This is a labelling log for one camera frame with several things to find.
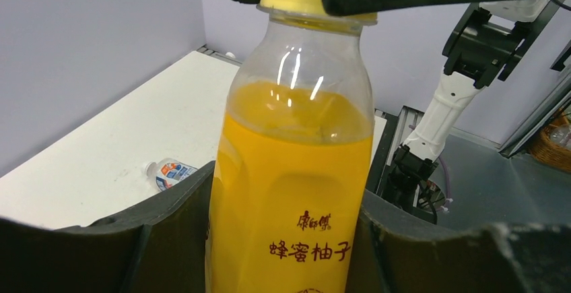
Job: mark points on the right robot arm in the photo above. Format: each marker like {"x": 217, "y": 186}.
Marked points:
{"x": 464, "y": 90}

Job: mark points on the clear water bottle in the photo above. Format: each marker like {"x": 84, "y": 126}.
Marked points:
{"x": 167, "y": 172}

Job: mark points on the wicker basket with bottles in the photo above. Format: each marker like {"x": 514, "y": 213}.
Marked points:
{"x": 545, "y": 151}

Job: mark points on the yellow juice bottle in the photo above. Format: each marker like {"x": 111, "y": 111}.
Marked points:
{"x": 294, "y": 156}

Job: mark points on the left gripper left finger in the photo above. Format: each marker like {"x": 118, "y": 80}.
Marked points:
{"x": 157, "y": 245}

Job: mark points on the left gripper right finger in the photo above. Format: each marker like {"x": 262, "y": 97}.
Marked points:
{"x": 397, "y": 252}

